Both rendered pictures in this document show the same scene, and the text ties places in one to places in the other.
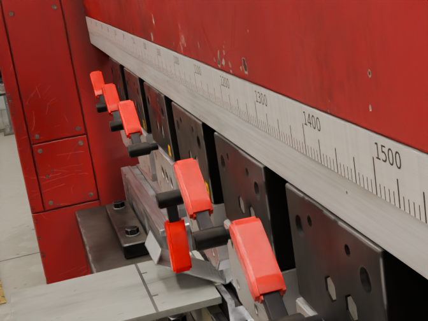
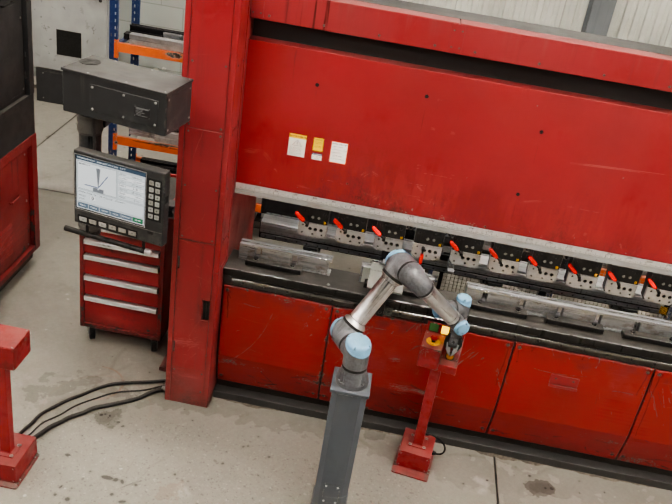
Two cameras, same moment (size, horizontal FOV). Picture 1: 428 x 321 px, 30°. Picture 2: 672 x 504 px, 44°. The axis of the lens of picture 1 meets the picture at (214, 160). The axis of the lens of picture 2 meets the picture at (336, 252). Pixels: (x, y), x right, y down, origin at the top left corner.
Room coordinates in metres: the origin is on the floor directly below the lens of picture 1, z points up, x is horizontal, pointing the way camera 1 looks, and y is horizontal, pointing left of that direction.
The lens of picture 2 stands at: (0.26, 3.77, 3.08)
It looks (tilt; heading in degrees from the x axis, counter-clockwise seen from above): 28 degrees down; 286
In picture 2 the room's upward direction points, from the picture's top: 9 degrees clockwise
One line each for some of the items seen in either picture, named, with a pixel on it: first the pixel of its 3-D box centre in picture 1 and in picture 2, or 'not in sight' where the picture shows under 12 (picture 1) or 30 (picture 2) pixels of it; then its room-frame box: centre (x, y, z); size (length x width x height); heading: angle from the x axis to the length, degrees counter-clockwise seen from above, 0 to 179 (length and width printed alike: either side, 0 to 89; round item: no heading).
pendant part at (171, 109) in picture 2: not in sight; (125, 163); (2.15, 0.78, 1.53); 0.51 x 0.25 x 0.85; 3
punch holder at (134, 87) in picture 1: (163, 118); (352, 226); (1.25, 0.07, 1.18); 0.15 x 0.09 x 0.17; 12
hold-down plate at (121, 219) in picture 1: (127, 227); (273, 265); (1.60, 0.20, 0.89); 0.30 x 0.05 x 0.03; 12
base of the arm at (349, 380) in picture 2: not in sight; (353, 372); (0.93, 0.78, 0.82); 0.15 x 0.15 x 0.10
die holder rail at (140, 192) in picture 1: (155, 213); (285, 256); (1.56, 0.14, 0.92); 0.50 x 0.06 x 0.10; 12
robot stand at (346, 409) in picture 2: not in sight; (339, 444); (0.93, 0.78, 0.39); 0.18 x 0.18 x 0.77; 14
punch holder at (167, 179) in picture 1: (190, 142); (390, 233); (1.05, 0.03, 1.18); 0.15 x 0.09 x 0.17; 12
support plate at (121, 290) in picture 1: (110, 297); (386, 278); (0.99, 0.16, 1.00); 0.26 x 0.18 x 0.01; 102
